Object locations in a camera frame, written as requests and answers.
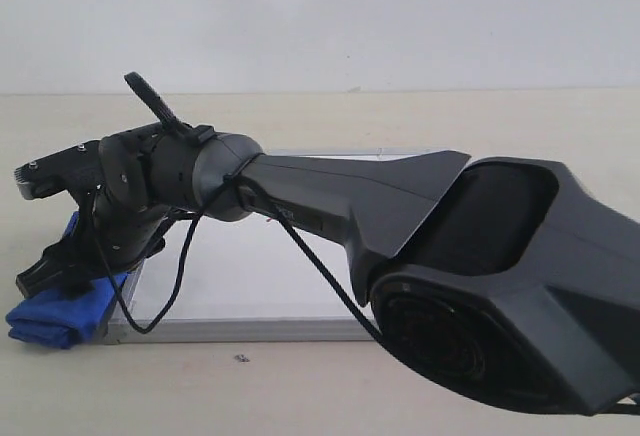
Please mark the blue microfibre cloth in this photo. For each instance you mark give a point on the blue microfibre cloth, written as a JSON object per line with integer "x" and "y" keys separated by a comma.
{"x": 59, "y": 319}

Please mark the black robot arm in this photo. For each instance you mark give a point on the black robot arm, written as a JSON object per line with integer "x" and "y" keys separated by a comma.
{"x": 502, "y": 279}

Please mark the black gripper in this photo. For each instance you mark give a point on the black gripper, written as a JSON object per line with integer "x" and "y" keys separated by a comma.
{"x": 118, "y": 223}

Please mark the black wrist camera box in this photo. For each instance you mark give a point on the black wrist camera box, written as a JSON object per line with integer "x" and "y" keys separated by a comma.
{"x": 75, "y": 170}

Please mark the white board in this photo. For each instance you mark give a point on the white board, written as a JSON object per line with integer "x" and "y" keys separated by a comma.
{"x": 245, "y": 282}

